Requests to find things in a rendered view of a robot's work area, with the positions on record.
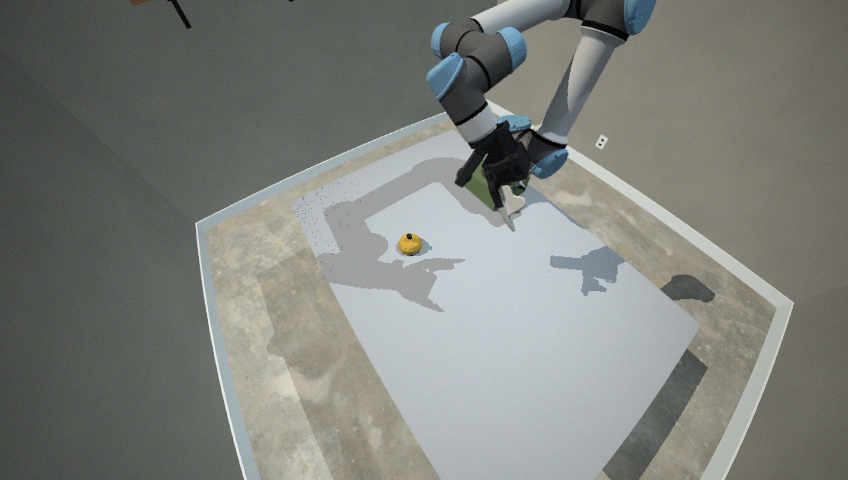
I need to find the yellow dome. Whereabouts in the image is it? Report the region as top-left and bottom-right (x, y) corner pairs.
(399, 233), (422, 256)

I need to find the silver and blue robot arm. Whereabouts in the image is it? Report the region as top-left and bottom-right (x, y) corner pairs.
(426, 0), (657, 179)

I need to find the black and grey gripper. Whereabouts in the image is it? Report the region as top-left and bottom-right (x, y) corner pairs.
(468, 120), (533, 232)

